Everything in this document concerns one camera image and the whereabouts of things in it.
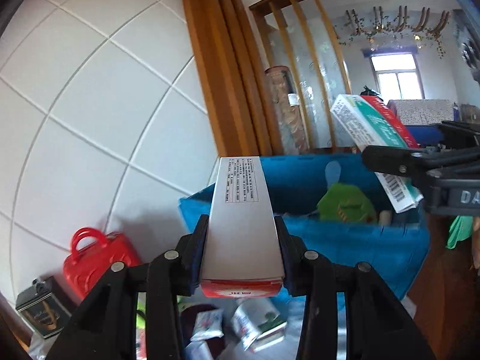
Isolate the white green medicine box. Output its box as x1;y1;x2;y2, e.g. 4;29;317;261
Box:
330;94;423;214

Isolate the dark gift box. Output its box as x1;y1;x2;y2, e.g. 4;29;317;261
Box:
16;276;76;339

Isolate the rolled patterned paper tube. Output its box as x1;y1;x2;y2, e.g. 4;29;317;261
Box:
265;65;309;155

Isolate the window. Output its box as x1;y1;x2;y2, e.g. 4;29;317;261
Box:
370;53;425;102

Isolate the blue fabric storage bin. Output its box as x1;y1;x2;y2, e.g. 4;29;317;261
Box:
177;153;431;301

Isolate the red toy suitcase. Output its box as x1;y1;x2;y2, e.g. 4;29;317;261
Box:
63;228;143;300

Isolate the brown wooden door frame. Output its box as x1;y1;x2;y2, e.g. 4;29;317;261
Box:
182;0;284;157

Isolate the wooden slat glass partition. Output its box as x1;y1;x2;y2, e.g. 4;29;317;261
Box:
250;0;356;154

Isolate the white red medicine box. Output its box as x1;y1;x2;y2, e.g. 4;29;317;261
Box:
200;157;284;298

